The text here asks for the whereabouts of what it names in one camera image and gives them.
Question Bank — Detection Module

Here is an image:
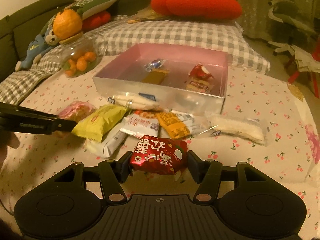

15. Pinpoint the pink rice crispy packet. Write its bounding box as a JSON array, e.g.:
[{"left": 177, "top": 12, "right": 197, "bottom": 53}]
[{"left": 57, "top": 101, "right": 96, "bottom": 122}]

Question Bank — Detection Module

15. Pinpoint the yellow snack packet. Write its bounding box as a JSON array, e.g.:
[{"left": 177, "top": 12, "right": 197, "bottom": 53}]
[{"left": 72, "top": 104, "right": 126, "bottom": 142}]

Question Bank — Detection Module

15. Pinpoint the red round snack packet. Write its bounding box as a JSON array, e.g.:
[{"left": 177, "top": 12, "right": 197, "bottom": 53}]
[{"left": 130, "top": 135, "right": 188, "bottom": 175}]

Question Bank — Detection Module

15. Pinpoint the orange white snack packet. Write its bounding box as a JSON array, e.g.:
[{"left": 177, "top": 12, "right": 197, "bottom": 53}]
[{"left": 156, "top": 112, "right": 191, "bottom": 139}]

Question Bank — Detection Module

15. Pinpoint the white cookie packet red top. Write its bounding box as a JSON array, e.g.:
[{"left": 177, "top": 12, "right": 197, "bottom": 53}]
[{"left": 120, "top": 110, "right": 159, "bottom": 138}]

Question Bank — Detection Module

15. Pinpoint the clear packet white roll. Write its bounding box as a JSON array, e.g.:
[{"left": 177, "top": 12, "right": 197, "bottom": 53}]
[{"left": 207, "top": 114, "right": 267, "bottom": 145}]

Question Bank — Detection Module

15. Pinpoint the silver box pink inside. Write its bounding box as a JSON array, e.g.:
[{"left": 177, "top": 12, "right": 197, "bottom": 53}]
[{"left": 93, "top": 43, "right": 228, "bottom": 115}]

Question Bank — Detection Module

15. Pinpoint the gold foil snack bar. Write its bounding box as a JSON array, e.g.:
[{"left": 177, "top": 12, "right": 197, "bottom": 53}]
[{"left": 141, "top": 69, "right": 169, "bottom": 85}]

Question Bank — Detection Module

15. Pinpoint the left hand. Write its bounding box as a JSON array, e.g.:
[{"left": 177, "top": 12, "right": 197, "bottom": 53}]
[{"left": 0, "top": 130, "right": 20, "bottom": 167}]

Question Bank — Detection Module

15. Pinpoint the blue plush toy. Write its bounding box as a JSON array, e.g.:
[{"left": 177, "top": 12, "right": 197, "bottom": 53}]
[{"left": 15, "top": 28, "right": 60, "bottom": 72}]

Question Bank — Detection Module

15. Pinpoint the glass jar with oranges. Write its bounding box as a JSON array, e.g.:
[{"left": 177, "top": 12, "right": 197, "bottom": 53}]
[{"left": 59, "top": 32, "right": 99, "bottom": 78}]

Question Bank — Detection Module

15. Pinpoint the clear packet white cake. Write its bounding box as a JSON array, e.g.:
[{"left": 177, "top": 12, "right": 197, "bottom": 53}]
[{"left": 107, "top": 92, "right": 163, "bottom": 111}]

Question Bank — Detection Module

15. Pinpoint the cherry print bedsheet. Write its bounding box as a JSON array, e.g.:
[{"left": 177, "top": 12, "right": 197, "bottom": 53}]
[{"left": 1, "top": 56, "right": 319, "bottom": 239}]

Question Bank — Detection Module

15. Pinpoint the purple biscuit packet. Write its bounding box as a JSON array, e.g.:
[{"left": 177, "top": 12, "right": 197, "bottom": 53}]
[{"left": 186, "top": 79, "right": 213, "bottom": 93}]

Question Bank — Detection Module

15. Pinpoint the large orange fruit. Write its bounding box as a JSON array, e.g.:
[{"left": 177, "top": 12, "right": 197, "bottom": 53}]
[{"left": 53, "top": 9, "right": 82, "bottom": 40}]

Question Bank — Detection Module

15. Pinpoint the red wrapped candy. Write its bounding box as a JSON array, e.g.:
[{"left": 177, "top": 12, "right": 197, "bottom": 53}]
[{"left": 188, "top": 63, "right": 213, "bottom": 81}]

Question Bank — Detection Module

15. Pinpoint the blue white candy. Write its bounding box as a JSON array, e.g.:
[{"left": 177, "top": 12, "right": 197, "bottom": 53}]
[{"left": 143, "top": 59, "right": 167, "bottom": 72}]

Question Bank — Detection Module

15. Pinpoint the green white cushion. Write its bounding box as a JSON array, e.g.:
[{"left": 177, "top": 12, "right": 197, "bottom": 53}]
[{"left": 66, "top": 0, "right": 117, "bottom": 20}]

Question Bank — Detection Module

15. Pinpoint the grey checked pillow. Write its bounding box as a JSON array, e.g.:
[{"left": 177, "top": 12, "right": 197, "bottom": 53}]
[{"left": 1, "top": 16, "right": 271, "bottom": 105}]

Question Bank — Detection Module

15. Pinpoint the red plush cushion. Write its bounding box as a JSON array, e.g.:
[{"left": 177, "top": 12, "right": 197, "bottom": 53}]
[{"left": 150, "top": 0, "right": 242, "bottom": 20}]

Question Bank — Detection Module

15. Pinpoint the grey office chair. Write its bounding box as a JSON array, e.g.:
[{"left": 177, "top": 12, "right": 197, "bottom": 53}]
[{"left": 267, "top": 0, "right": 318, "bottom": 55}]

